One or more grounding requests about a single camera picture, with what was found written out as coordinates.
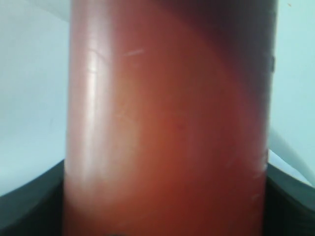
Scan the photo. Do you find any red ketchup squeeze bottle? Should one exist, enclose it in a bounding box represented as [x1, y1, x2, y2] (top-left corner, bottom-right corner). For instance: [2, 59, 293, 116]
[63, 0, 278, 236]

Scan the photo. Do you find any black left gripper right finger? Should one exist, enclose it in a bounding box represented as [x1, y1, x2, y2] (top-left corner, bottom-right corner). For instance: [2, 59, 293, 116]
[264, 164, 315, 236]

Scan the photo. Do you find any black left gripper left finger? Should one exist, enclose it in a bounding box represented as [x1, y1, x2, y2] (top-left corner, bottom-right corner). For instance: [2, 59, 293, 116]
[0, 161, 64, 236]

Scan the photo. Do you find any white rectangular plastic tray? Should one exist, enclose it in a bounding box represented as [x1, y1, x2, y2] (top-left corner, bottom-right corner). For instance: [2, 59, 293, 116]
[268, 150, 315, 188]

